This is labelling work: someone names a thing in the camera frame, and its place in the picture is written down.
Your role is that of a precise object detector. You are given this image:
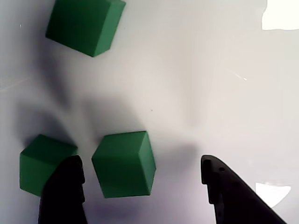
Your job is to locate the white round plate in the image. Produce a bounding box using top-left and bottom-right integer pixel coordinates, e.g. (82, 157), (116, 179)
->
(0, 0), (299, 224)

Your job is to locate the green cube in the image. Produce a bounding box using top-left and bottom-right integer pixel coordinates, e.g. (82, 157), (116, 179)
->
(45, 0), (127, 58)
(91, 130), (157, 199)
(19, 134), (78, 197)

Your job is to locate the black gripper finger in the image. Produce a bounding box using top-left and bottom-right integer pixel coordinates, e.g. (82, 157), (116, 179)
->
(202, 154), (288, 224)
(38, 155), (88, 224)

